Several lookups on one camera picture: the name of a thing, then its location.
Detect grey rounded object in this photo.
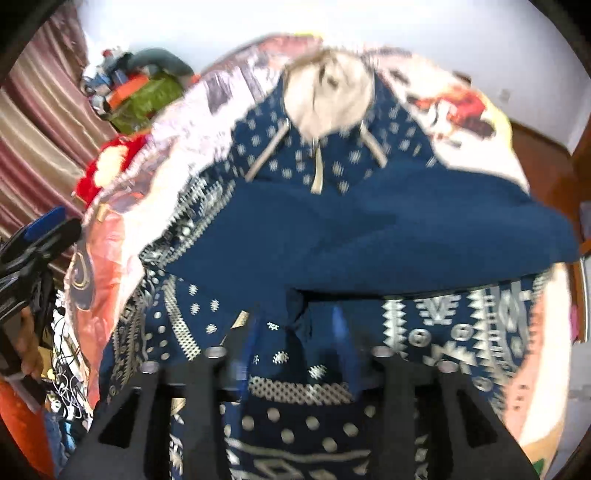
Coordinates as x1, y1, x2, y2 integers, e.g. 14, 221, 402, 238
127, 47, 195, 79

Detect tangle of white cables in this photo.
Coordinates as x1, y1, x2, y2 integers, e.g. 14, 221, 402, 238
46, 305, 100, 432

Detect striped maroon curtain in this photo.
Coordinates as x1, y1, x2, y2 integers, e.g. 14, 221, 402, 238
0, 4, 121, 241

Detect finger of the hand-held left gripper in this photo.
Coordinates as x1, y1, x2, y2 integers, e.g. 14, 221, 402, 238
18, 205, 83, 266

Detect person's left forearm orange sleeve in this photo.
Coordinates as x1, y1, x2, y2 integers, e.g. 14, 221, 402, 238
0, 376, 58, 478

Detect pile of colourful clutter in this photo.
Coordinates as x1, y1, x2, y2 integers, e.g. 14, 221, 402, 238
81, 48, 153, 121

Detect navy patterned hooded sweater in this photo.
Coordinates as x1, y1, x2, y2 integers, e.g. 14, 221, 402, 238
97, 46, 583, 480

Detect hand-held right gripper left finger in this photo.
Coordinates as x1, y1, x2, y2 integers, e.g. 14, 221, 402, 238
60, 318, 256, 480

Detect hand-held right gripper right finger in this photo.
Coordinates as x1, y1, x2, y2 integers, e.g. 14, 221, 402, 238
336, 311, 541, 480

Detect green bag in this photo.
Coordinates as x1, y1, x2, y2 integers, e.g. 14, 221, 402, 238
108, 74, 185, 136

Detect printed blanket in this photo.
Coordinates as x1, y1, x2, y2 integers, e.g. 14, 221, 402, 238
65, 32, 573, 480

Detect person's left hand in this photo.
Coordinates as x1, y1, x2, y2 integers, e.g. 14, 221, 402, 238
21, 308, 49, 378

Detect red plush cloth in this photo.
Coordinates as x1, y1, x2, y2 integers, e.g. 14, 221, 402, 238
74, 134, 151, 206

